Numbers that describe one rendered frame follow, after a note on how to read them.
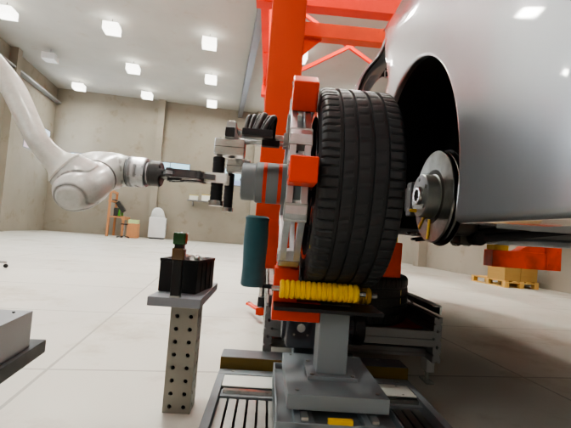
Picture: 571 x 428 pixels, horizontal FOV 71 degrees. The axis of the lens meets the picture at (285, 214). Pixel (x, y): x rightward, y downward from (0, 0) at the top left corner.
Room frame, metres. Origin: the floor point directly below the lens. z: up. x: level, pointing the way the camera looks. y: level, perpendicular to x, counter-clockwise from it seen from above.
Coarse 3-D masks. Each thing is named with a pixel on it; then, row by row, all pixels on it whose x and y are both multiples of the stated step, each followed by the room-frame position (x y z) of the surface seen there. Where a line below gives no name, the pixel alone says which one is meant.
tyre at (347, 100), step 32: (320, 96) 1.18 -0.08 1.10; (352, 96) 1.17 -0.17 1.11; (384, 96) 1.18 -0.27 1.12; (320, 128) 1.10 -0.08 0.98; (352, 128) 1.07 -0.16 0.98; (384, 128) 1.07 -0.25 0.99; (320, 160) 1.05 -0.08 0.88; (352, 160) 1.04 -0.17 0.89; (384, 160) 1.04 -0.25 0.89; (320, 192) 1.04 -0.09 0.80; (352, 192) 1.04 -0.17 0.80; (384, 192) 1.05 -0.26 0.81; (320, 224) 1.07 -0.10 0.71; (352, 224) 1.07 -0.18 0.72; (384, 224) 1.07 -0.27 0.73; (320, 256) 1.12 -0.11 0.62; (352, 256) 1.12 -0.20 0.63; (384, 256) 1.12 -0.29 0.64
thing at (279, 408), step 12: (276, 372) 1.56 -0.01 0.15; (276, 384) 1.44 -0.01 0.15; (276, 396) 1.28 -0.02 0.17; (276, 408) 1.19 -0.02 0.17; (276, 420) 1.12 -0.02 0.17; (288, 420) 1.17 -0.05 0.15; (300, 420) 1.13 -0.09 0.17; (312, 420) 1.13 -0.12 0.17; (324, 420) 1.19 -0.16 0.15; (336, 420) 1.12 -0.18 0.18; (348, 420) 1.12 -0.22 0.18; (360, 420) 1.19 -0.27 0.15; (372, 420) 1.14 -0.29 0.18; (384, 420) 1.22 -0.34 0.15; (396, 420) 1.18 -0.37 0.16
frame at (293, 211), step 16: (304, 112) 1.21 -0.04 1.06; (304, 128) 1.11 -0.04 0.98; (304, 144) 1.09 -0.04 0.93; (288, 192) 1.09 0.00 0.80; (304, 192) 1.09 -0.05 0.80; (288, 208) 1.09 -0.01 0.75; (304, 208) 1.09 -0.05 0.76; (288, 224) 1.12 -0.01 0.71; (304, 224) 1.12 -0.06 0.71; (288, 256) 1.23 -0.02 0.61
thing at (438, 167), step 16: (432, 160) 1.39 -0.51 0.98; (448, 160) 1.27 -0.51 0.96; (432, 176) 1.34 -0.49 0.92; (448, 176) 1.26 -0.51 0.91; (432, 192) 1.30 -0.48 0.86; (448, 192) 1.26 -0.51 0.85; (416, 208) 1.40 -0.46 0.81; (432, 208) 1.32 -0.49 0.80; (448, 208) 1.25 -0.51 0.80; (432, 224) 1.36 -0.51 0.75; (448, 224) 1.26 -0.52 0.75; (432, 240) 1.35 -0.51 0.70
